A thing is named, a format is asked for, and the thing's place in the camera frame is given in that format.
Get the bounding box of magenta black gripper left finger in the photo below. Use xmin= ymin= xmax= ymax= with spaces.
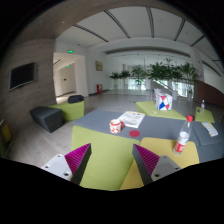
xmin=42 ymin=143 xmax=91 ymax=185

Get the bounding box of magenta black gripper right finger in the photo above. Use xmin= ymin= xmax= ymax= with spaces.
xmin=132 ymin=144 xmax=180 ymax=185

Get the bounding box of clear plastic water bottle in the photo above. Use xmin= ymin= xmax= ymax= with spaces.
xmin=173 ymin=115 xmax=193 ymax=155

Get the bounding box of small distant water bottle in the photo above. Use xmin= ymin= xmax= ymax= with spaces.
xmin=200 ymin=100 xmax=205 ymax=114

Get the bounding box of red round coaster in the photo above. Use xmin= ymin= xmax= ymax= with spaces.
xmin=129 ymin=130 xmax=140 ymax=137

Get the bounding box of grey green modular sofa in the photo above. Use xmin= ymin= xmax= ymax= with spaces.
xmin=72 ymin=110 xmax=224 ymax=190

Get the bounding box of open magazine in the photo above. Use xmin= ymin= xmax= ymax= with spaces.
xmin=119 ymin=111 xmax=145 ymax=128

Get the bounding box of dark grey ottoman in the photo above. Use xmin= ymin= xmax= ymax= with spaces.
xmin=30 ymin=106 xmax=63 ymax=133

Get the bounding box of green ottoman block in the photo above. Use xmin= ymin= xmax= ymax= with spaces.
xmin=51 ymin=101 xmax=84 ymax=121

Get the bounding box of red white patterned mug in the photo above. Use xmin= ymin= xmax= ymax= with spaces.
xmin=109 ymin=119 xmax=124 ymax=134

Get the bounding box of green table block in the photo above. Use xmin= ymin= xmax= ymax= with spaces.
xmin=136 ymin=101 xmax=185 ymax=120

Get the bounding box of white red blue geometric box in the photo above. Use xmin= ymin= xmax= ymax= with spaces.
xmin=155 ymin=93 xmax=172 ymax=111

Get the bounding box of white booklet on sofa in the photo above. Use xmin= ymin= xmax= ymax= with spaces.
xmin=202 ymin=122 xmax=218 ymax=137

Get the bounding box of yellow chair at left edge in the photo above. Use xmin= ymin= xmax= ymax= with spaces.
xmin=0 ymin=119 xmax=13 ymax=158

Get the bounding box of red fire extinguisher box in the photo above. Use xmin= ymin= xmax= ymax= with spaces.
xmin=97 ymin=84 xmax=102 ymax=94

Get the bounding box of potted plant centre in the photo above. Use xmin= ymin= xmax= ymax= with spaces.
xmin=132 ymin=65 xmax=146 ymax=90

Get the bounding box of potted plant far left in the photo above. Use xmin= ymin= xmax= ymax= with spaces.
xmin=110 ymin=71 xmax=121 ymax=90

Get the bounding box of large potted plant group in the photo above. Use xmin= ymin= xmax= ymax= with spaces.
xmin=147 ymin=58 xmax=199 ymax=93

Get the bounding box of wall mounted black television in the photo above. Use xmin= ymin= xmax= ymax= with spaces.
xmin=8 ymin=63 xmax=38 ymax=90

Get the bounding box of framed wall picture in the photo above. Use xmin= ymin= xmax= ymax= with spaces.
xmin=95 ymin=61 xmax=103 ymax=71

